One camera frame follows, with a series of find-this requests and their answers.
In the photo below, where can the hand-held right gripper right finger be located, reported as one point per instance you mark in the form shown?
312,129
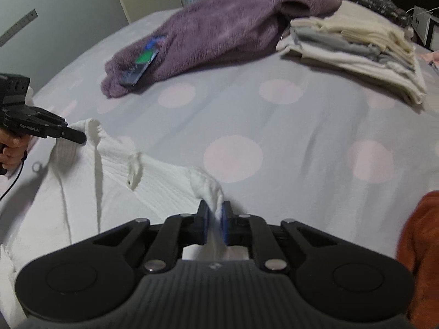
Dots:
226,226

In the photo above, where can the black framed white cabinet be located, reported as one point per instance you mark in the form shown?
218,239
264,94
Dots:
427,27

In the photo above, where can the black smartphone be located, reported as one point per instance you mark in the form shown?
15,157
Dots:
139,67

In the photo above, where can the purple fleece garment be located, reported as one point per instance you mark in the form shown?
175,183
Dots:
226,27

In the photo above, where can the white textured garment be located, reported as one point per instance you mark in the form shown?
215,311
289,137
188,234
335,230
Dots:
144,185

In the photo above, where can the white folded garment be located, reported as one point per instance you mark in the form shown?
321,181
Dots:
360,65

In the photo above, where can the person's left hand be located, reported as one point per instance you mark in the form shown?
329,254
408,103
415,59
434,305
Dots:
12,154

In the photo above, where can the dark speckled cloth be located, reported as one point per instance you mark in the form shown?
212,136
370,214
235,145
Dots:
374,1

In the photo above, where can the grey folded garment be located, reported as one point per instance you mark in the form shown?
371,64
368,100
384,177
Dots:
322,37

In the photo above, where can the polka dot bed sheet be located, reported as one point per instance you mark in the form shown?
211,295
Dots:
274,137

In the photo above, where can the cream knit folded garment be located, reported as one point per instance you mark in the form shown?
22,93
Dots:
363,29

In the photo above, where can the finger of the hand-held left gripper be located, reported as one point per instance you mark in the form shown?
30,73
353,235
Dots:
73,136

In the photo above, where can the metal ruler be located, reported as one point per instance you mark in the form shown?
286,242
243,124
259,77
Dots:
19,27

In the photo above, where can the orange cloth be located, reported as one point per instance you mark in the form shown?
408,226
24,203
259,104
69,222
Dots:
422,253

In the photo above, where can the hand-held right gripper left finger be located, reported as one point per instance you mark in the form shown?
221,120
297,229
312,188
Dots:
203,224

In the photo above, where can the pink patterned garment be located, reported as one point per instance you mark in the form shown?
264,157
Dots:
431,60

